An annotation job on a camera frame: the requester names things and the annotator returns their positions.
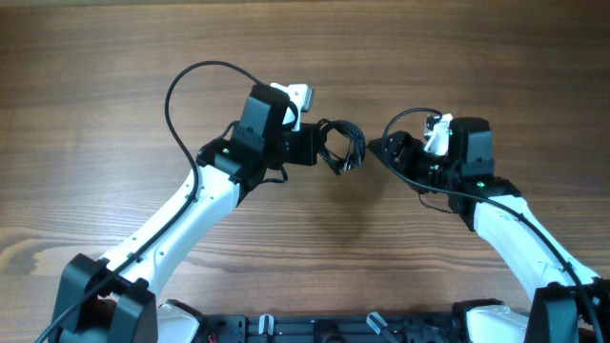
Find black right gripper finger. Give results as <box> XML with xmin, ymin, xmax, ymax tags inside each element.
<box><xmin>367</xmin><ymin>131</ymin><xmax>413</xmax><ymax>162</ymax></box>
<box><xmin>381</xmin><ymin>155</ymin><xmax>427</xmax><ymax>194</ymax></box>

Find black USB cable bundle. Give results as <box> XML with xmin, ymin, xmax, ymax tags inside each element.
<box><xmin>261</xmin><ymin>117</ymin><xmax>367</xmax><ymax>185</ymax></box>

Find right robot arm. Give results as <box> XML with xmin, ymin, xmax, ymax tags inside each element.
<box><xmin>368</xmin><ymin>109</ymin><xmax>609</xmax><ymax>342</ymax></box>

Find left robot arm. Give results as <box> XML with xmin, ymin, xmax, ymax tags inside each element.
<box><xmin>39</xmin><ymin>83</ymin><xmax>315</xmax><ymax>342</ymax></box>

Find black right camera cable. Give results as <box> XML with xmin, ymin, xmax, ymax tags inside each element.
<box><xmin>380</xmin><ymin>107</ymin><xmax>604</xmax><ymax>343</ymax></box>

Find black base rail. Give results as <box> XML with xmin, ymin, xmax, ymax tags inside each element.
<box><xmin>196</xmin><ymin>313</ymin><xmax>470</xmax><ymax>343</ymax></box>

